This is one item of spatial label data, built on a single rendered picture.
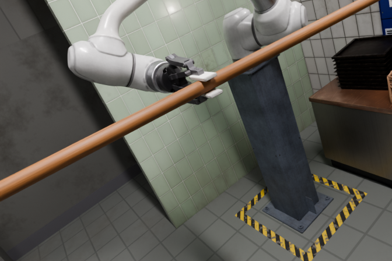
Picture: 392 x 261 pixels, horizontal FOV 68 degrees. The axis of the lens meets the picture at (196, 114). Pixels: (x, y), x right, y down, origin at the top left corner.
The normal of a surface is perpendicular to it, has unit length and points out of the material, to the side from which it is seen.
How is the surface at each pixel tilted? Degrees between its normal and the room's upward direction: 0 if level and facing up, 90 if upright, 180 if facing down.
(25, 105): 90
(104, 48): 66
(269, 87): 90
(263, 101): 90
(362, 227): 0
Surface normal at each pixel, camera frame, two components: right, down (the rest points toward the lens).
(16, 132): 0.54, 0.14
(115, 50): 0.57, -0.27
